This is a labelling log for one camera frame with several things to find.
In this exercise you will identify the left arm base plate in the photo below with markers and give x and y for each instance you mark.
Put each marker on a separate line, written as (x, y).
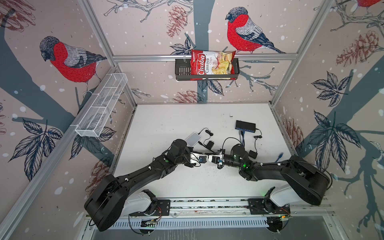
(162, 208)

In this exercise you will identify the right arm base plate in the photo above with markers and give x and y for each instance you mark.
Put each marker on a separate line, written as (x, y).
(264, 207)

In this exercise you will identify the white wire mesh shelf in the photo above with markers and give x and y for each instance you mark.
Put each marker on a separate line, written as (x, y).
(98, 113)

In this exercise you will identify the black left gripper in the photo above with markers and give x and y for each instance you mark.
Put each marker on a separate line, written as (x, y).
(189, 148)

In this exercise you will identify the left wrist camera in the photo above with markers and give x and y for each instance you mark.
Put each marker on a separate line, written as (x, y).
(200, 158)

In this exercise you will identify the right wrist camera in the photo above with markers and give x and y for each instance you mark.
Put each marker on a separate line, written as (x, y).
(218, 160)

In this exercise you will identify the black wall basket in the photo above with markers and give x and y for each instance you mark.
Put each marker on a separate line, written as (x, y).
(183, 72)

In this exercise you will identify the red cassava chips bag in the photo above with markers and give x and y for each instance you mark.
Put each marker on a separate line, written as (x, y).
(212, 63)

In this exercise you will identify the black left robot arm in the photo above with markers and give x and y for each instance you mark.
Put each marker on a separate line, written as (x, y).
(106, 203)

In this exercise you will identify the white small switch box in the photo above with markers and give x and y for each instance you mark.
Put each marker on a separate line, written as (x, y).
(193, 139)

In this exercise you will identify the black network switch box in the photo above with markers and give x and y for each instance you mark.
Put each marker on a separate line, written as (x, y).
(245, 126)

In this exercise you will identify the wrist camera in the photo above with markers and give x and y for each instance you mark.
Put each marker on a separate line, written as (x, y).
(218, 160)
(200, 158)

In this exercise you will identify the black power adapter with cord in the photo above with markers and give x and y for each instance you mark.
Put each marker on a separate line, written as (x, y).
(207, 143)

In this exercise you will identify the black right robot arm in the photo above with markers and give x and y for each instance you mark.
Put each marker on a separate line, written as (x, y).
(308, 182)

